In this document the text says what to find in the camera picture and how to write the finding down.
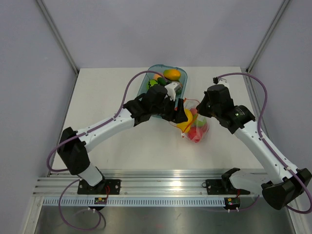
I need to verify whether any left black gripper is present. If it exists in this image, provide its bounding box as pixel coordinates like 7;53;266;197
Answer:
151;95;187;124

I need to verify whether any yellow lemon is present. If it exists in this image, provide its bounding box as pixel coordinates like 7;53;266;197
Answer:
184;109;193;123
176;122;191;133

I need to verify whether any yellow lemon front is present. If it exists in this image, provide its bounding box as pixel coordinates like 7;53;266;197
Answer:
176;122;191;133

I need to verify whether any green guava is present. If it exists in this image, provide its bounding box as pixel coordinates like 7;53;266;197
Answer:
194;117;207;128

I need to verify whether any clear zip top bag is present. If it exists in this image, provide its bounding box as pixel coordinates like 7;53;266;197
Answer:
170;98;210;143

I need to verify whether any red apple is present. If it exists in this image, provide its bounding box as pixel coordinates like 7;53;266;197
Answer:
187;127;203;143

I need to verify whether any green cucumber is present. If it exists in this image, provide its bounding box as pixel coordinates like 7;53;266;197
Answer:
157;77;167;86

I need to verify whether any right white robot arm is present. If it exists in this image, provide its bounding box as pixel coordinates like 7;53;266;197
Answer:
197;84;312;210

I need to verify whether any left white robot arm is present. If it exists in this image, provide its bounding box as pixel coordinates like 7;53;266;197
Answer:
57;85;188;194

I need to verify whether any pale peach top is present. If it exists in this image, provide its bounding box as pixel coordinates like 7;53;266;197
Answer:
153;74;160;80

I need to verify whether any orange yellow mango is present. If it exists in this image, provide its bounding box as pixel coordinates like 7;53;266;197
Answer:
163;69;181;81

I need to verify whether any green lime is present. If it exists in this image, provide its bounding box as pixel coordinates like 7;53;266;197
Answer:
147;79;158;89

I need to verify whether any teal plastic fruit basket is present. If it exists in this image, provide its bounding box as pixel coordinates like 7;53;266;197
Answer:
137;64;188;118

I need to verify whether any right control board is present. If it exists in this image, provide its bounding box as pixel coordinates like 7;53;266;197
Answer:
224;197;241;212

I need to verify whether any control board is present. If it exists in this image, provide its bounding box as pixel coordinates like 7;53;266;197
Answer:
94;197;107;205
224;197;241;212

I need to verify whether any left control board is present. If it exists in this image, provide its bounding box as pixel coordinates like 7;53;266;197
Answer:
94;197;107;205

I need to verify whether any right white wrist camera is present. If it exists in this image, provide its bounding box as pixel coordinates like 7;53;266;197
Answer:
213;77;230;89

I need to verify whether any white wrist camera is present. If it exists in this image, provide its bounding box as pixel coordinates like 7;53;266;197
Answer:
213;77;230;89
164;81;182;101

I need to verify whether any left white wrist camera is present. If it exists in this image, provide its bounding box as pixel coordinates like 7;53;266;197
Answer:
164;81;182;101

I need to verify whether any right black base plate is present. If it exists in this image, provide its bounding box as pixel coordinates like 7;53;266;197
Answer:
201;179;251;195

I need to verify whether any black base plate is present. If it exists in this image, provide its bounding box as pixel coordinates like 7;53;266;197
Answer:
201;179;251;195
77;179;121;195

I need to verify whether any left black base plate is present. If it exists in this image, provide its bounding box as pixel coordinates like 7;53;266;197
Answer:
77;179;121;195

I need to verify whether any right aluminium frame post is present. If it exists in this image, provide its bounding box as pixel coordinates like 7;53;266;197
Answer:
246;0;292;73

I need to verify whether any aluminium frame post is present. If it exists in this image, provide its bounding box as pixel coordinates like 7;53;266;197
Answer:
35;0;79;76
246;0;292;73

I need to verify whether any aluminium mounting rail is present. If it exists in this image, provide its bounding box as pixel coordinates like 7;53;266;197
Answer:
33;169;297;197

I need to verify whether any white slotted cable duct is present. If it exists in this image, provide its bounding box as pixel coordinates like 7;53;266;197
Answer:
43;197;225;207

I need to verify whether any left aluminium frame post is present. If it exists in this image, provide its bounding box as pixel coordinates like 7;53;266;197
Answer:
35;0;79;76

